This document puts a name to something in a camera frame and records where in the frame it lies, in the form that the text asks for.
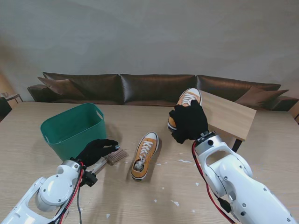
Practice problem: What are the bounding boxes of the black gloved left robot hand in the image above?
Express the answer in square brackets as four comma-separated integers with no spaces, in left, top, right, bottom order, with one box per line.
[78,139,120,167]

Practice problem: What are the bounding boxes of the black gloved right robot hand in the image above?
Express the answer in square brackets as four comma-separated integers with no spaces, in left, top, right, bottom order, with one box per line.
[168,99,209,144]

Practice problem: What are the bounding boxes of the yellow canvas sneaker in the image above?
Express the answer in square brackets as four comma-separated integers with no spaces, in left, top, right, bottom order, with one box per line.
[130,132,160,182]
[167,88,202,134]

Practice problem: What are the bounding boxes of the green plastic basket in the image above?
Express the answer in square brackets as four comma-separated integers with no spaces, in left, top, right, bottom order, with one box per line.
[40,103,107,163]

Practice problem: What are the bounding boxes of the small wooden stand black legs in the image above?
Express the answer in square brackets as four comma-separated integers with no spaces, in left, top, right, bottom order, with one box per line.
[200,90,257,154]

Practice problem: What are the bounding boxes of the brown leather sofa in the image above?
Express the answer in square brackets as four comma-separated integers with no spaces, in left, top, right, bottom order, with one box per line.
[27,72,299,112]

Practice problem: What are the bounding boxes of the brown sofa cushion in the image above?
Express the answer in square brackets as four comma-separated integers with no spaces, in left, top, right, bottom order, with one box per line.
[235,85,290,111]
[37,77,86,98]

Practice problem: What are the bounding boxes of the small wooden side table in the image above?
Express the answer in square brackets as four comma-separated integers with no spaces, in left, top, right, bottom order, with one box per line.
[0,92,24,105]

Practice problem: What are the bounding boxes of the wooden furniture edge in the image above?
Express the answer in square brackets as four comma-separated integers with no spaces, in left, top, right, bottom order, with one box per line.
[288,100,299,124]

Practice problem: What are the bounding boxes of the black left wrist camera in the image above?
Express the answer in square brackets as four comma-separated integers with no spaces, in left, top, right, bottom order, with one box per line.
[82,170,99,187]

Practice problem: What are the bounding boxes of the red black left arm cables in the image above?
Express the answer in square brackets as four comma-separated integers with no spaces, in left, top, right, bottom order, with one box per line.
[53,162,85,224]

